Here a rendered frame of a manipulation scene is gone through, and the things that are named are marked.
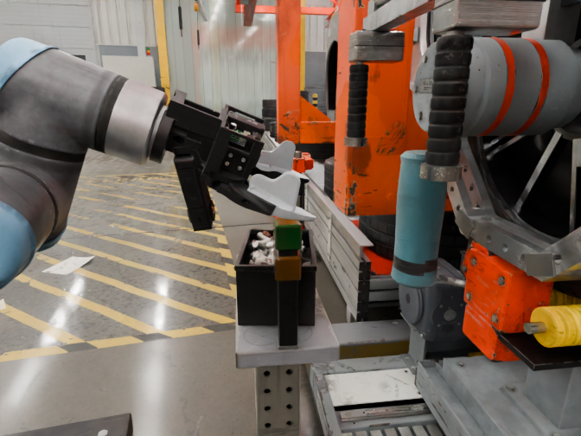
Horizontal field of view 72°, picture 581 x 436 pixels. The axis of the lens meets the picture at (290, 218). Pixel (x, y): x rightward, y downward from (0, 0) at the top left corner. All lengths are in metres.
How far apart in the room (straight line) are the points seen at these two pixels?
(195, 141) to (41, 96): 0.16
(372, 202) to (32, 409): 1.12
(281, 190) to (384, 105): 0.67
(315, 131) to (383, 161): 1.94
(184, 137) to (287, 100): 2.53
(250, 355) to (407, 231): 0.37
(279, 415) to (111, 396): 0.57
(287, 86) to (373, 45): 2.24
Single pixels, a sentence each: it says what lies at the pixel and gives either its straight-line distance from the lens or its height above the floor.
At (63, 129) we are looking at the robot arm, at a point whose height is 0.80.
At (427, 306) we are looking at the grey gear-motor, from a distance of 1.08.
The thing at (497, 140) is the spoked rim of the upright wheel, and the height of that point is 0.75.
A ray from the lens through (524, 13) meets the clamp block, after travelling 0.49.
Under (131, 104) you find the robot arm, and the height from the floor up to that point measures 0.83.
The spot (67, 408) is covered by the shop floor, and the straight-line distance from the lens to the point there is 1.39.
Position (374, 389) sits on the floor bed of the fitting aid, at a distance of 1.20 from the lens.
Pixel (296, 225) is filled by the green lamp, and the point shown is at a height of 0.66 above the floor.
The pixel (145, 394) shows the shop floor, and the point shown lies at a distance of 1.35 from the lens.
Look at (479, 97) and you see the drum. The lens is 0.62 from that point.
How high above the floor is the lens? 0.83
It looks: 16 degrees down
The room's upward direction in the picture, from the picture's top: straight up
